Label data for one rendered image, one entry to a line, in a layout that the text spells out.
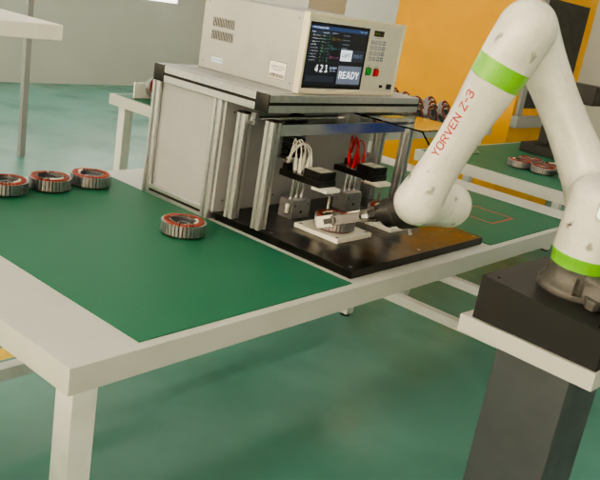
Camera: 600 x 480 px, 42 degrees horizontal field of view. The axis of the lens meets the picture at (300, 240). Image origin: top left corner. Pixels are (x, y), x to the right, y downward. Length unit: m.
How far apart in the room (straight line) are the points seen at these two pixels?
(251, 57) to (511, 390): 1.08
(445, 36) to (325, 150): 3.63
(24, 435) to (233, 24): 1.34
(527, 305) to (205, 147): 0.94
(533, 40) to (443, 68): 4.28
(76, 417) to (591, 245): 1.07
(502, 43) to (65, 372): 1.04
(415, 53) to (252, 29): 3.96
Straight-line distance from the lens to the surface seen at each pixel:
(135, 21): 9.63
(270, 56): 2.12
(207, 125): 2.11
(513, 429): 1.87
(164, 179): 2.26
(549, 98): 1.85
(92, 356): 1.34
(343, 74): 2.19
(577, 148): 1.86
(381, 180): 2.31
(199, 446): 2.51
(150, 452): 2.46
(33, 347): 1.37
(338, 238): 2.02
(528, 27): 1.66
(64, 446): 1.44
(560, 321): 1.68
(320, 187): 2.08
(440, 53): 5.96
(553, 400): 1.80
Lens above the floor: 1.36
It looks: 17 degrees down
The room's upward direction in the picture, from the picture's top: 10 degrees clockwise
